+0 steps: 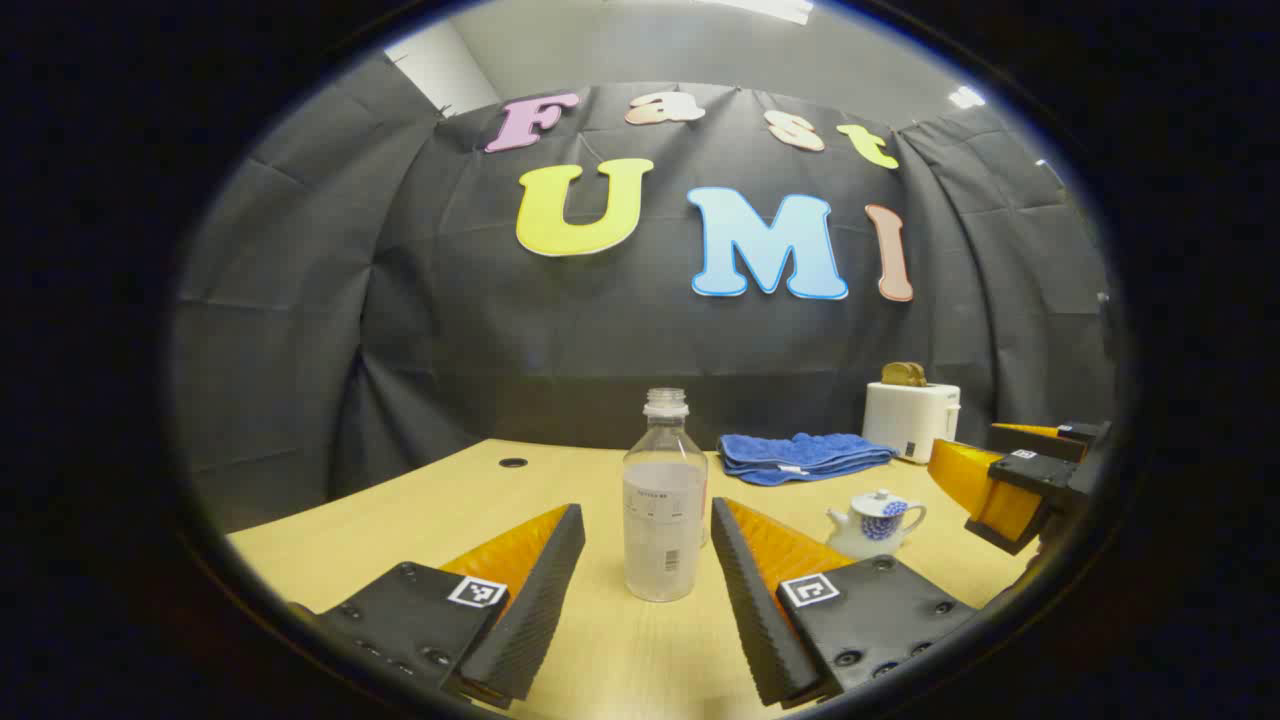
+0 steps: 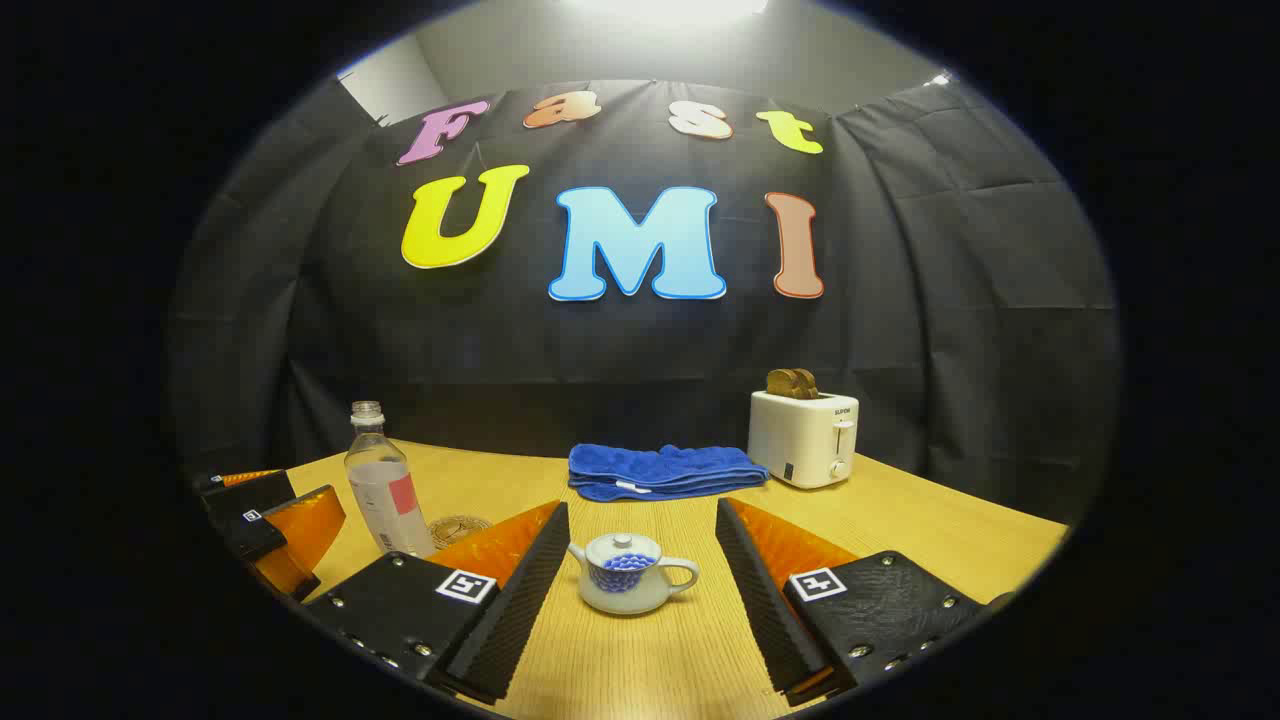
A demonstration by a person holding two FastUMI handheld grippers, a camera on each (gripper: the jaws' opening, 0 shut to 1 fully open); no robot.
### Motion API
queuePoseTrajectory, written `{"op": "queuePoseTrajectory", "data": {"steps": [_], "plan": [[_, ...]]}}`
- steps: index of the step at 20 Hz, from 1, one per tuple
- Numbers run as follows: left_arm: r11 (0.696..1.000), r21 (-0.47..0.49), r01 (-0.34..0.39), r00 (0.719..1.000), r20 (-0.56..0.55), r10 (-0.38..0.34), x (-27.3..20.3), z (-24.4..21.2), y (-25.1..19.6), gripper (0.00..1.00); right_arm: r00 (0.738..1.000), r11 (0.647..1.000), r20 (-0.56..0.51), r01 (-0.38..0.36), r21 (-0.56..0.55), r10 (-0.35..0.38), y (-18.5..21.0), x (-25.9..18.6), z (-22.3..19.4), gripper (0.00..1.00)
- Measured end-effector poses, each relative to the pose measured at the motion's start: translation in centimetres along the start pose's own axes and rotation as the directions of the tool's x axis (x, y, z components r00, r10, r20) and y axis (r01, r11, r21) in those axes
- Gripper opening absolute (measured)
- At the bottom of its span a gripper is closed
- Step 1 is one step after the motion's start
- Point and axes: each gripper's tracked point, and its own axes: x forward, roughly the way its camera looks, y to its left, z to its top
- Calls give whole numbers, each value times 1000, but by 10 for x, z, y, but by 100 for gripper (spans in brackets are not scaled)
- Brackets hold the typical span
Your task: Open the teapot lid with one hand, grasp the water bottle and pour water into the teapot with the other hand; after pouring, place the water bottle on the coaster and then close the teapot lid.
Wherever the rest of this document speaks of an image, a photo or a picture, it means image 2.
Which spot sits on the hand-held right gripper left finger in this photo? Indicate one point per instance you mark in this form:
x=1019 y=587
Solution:
x=520 y=600

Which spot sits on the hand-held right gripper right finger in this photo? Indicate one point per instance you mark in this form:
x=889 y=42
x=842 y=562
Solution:
x=760 y=600

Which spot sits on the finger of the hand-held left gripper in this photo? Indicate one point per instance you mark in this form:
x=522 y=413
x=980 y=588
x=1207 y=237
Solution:
x=262 y=535
x=250 y=495

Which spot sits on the round wooden coaster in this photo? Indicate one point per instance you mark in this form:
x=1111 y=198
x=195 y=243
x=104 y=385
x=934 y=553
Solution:
x=460 y=527

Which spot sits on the white blue-patterned teacup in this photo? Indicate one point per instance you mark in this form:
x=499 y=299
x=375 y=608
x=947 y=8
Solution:
x=625 y=598

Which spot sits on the clear plastic water bottle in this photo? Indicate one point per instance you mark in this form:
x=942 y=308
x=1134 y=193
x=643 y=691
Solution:
x=375 y=490

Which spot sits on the folded blue towel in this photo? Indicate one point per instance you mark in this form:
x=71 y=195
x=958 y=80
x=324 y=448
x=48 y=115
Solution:
x=660 y=470

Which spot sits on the white toaster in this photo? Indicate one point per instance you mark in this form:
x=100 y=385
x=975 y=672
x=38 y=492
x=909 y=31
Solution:
x=800 y=440

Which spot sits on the brown toast slice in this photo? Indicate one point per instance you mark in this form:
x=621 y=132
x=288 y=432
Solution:
x=780 y=385
x=811 y=386

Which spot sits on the black backdrop cloth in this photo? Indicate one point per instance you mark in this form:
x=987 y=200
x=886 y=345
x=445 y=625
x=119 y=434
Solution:
x=900 y=300

